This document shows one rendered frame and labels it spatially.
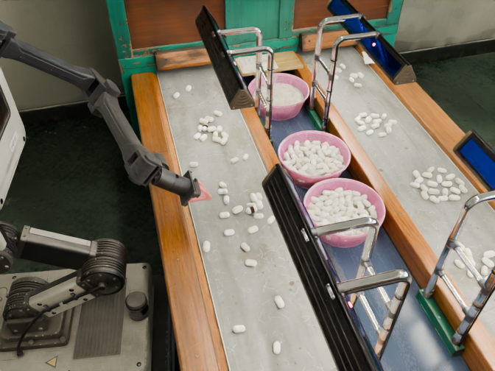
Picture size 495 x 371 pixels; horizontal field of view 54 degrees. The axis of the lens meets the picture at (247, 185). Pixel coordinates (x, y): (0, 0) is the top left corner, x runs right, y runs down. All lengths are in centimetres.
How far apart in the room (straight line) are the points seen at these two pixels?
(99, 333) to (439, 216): 118
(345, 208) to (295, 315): 45
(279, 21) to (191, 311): 145
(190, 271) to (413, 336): 66
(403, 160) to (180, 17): 111
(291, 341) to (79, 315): 77
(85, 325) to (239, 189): 68
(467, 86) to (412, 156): 205
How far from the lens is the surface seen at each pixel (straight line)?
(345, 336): 97
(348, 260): 161
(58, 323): 173
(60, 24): 315
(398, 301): 112
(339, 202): 169
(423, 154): 195
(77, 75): 167
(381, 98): 221
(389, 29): 261
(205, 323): 135
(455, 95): 379
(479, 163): 143
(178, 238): 153
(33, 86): 335
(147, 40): 226
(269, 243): 153
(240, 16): 228
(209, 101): 212
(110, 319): 175
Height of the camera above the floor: 193
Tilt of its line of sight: 44 degrees down
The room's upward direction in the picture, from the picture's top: straight up
